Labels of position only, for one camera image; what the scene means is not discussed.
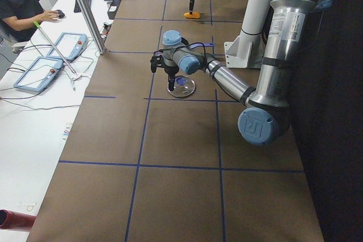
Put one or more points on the person's hand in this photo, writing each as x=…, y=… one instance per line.
x=49, y=16

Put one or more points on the yellow corn cob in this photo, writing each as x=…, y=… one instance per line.
x=192, y=15

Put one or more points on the white support pole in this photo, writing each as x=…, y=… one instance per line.
x=254, y=17

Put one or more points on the white mounting bracket plate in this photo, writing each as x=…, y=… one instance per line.
x=245, y=52

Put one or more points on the metal rod green tip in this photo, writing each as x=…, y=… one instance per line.
x=54, y=47

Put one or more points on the dark pot blue handle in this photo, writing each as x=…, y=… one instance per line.
x=196, y=44

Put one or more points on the aluminium frame post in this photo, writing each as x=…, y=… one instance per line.
x=91, y=23

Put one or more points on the small black power box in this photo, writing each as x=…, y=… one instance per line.
x=113, y=8

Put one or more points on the glass lid blue knob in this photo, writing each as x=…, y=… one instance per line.
x=183, y=87

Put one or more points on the near blue teach pendant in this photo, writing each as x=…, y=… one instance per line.
x=40, y=74

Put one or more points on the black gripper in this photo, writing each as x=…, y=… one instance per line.
x=171, y=71

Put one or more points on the far blue teach pendant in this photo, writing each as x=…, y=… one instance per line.
x=71, y=45

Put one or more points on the black computer mouse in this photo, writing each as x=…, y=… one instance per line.
x=61, y=15

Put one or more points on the person in black shirt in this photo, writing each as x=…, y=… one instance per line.
x=17, y=17

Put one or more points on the red cylinder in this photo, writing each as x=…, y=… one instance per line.
x=16, y=221

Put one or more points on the blue teach pendant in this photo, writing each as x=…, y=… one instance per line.
x=71, y=45
x=40, y=74

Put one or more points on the colourful printed card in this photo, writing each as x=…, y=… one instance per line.
x=67, y=130

